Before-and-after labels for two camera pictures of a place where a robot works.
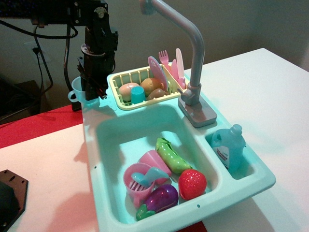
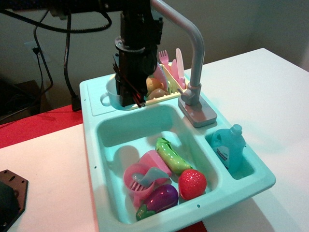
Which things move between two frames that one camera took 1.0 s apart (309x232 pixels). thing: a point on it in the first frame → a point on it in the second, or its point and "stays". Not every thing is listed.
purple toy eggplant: (160, 197) stays
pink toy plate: (157, 71) stays
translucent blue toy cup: (77, 95) → (111, 97)
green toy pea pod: (174, 161) stays
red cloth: (39, 124) stays
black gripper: (95, 66) → (135, 60)
